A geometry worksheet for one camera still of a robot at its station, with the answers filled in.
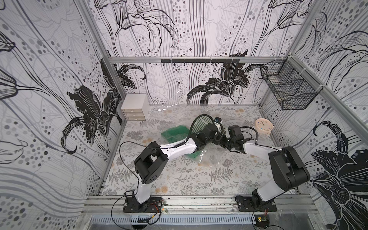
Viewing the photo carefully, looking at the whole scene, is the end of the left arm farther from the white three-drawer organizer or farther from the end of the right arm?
the white three-drawer organizer

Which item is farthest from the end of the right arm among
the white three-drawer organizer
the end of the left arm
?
the white three-drawer organizer

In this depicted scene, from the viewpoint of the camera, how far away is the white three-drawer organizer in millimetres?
1032
